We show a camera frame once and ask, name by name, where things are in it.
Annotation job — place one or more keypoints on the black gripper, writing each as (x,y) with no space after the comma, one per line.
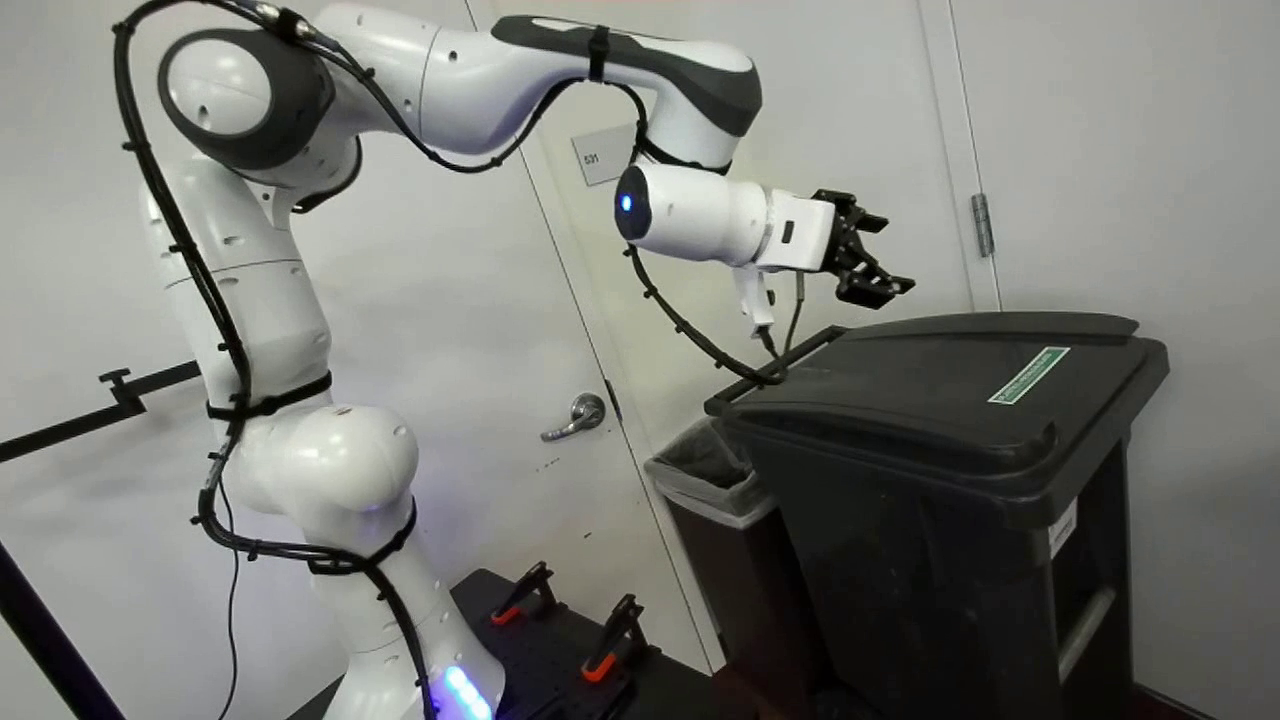
(863,276)

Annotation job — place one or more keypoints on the black bin lid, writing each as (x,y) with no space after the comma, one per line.
(987,392)

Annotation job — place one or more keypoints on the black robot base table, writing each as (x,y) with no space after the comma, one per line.
(573,660)

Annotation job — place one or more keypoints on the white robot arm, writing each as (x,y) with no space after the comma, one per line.
(243,118)

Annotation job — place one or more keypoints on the black wheeled bin body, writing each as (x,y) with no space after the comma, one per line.
(967,599)

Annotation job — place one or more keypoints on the small bin with clear liner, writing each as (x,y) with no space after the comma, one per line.
(743,563)

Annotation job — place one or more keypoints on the silver door hinge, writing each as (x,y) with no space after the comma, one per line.
(982,222)

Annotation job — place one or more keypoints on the right black orange clamp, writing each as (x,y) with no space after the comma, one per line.
(617,643)

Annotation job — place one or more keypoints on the black orange clamp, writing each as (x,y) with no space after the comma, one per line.
(617,643)
(524,599)

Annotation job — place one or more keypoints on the left black orange clamp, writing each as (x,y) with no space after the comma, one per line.
(524,599)

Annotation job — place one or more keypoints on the grey wall plate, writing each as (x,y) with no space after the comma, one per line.
(600,153)

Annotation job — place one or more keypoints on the silver door lever handle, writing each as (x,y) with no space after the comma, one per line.
(587,413)

